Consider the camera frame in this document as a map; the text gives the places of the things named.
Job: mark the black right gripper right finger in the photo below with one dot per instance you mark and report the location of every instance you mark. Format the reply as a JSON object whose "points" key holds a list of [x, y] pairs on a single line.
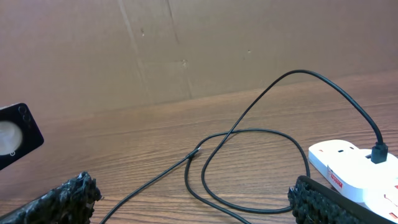
{"points": [[313, 203]]}

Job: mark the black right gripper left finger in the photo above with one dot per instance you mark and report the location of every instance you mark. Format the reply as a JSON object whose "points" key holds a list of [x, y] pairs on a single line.
{"points": [[70, 203]]}

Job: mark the black smartphone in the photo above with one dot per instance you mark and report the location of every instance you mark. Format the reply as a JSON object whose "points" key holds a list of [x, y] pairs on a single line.
{"points": [[20, 134]]}

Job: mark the white power strip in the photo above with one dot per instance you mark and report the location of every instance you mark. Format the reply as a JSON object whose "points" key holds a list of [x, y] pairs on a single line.
{"points": [[352, 173]]}

